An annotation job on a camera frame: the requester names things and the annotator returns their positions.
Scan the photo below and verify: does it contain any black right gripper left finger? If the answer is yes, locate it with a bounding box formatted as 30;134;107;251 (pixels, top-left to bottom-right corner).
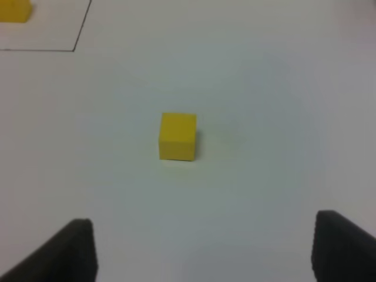
1;219;99;281

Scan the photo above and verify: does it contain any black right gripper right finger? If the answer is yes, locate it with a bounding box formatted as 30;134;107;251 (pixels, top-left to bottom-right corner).
311;210;375;282

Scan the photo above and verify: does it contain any yellow template block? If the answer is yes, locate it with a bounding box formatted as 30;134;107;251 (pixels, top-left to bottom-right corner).
0;0;32;23

